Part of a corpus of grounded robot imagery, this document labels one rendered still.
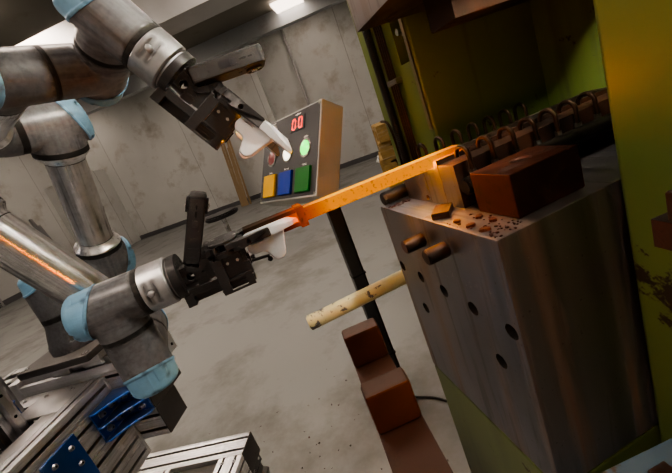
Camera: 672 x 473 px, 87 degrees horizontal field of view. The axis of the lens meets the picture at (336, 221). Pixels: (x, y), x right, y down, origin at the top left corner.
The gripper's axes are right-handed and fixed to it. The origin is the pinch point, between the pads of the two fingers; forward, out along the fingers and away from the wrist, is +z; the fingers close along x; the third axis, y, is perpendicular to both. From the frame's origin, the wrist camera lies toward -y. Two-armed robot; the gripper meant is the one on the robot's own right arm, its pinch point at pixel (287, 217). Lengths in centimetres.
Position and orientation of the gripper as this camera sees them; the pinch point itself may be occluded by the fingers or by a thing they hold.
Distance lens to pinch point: 60.1
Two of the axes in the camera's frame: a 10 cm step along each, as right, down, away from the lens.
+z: 9.0, -3.8, 2.0
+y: 3.3, 9.1, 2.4
